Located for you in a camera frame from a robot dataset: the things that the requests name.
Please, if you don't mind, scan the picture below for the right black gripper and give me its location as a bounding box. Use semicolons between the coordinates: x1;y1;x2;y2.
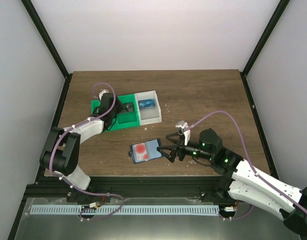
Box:
157;132;214;163

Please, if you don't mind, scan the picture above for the black VIP credit card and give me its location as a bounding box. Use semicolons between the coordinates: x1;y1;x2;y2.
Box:
123;102;135;113

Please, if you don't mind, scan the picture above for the green bin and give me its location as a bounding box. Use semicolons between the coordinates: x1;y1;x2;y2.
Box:
111;94;140;131
90;96;117;132

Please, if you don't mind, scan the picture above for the blue card holder wallet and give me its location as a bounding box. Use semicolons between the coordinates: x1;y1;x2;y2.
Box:
128;138;163;164

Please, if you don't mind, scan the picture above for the white translucent bin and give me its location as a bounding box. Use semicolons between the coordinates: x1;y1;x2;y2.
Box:
134;90;162;126

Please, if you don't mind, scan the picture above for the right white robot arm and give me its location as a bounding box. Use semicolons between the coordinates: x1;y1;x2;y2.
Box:
157;128;307;237

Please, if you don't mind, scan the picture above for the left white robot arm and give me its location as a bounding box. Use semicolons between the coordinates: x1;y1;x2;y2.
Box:
39;89;128;202

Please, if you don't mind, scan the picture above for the blue card stack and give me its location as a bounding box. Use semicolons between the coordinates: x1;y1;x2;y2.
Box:
138;98;156;110

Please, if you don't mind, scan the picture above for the red card in sleeve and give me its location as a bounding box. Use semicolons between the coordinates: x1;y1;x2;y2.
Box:
132;143;149;163

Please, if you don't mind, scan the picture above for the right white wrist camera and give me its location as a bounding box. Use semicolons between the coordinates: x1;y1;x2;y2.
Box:
175;120;191;146

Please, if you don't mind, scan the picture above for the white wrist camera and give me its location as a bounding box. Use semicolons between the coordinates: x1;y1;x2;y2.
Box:
98;89;109;100
175;120;191;146

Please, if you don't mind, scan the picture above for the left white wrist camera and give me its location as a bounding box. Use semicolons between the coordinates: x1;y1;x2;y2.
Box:
98;89;109;100

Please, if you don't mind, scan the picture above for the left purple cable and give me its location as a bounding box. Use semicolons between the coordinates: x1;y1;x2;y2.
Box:
49;82;124;222

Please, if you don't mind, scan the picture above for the purple cable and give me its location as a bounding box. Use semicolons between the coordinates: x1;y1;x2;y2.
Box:
187;110;307;226
49;82;124;222

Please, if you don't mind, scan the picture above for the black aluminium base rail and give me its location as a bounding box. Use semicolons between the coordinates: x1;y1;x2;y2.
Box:
24;176;234;204

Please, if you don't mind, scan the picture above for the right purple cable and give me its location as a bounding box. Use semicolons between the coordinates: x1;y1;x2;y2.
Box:
187;110;307;226

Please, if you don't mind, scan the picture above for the left black frame post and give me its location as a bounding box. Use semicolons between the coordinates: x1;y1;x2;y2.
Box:
20;0;70;78

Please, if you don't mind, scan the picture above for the black frame post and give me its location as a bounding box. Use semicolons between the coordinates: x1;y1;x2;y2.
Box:
242;0;291;76
20;0;70;78

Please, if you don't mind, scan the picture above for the light blue slotted cable duct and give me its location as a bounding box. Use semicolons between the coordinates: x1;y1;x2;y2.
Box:
30;204;220;216

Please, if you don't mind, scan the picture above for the right black frame post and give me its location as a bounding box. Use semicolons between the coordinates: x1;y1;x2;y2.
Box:
242;0;291;76

